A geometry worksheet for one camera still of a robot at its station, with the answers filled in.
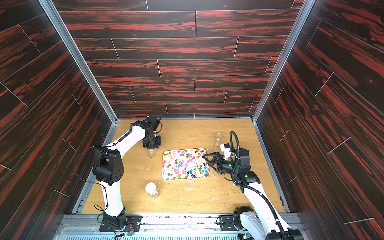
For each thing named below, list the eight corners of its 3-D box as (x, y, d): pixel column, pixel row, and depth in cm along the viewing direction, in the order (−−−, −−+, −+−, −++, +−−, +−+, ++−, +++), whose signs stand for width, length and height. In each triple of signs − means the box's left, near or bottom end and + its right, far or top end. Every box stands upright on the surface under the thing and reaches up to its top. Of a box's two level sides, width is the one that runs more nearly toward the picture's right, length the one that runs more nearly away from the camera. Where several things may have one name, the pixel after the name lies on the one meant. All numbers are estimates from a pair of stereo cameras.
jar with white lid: (149, 198, 84) (144, 192, 74) (151, 189, 87) (146, 182, 78) (158, 198, 84) (154, 191, 74) (159, 189, 87) (155, 182, 78)
